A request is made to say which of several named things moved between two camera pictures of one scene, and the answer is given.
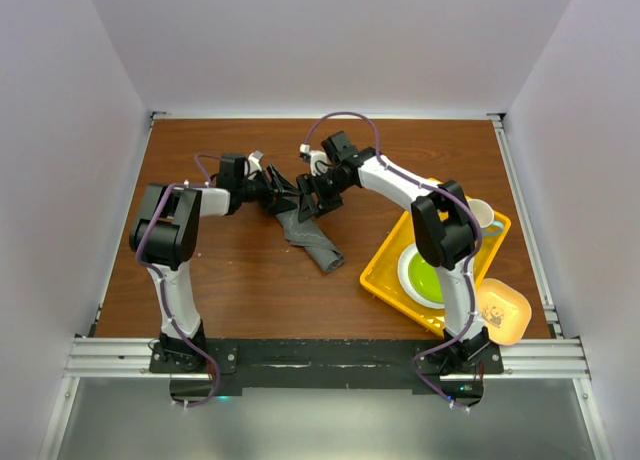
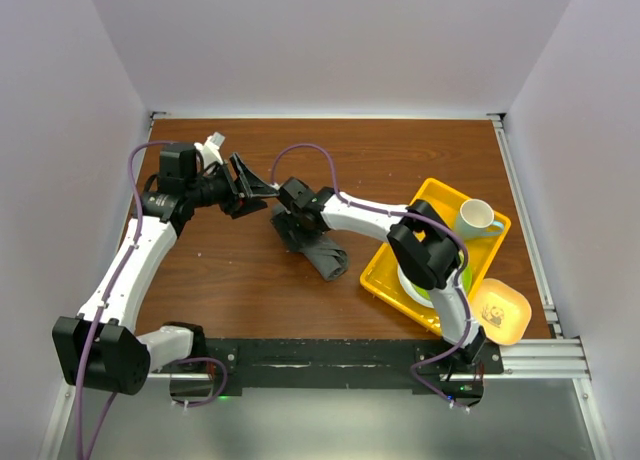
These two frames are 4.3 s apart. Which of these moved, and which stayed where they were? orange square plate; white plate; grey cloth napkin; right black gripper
Moved: grey cloth napkin; right black gripper
Stayed: orange square plate; white plate
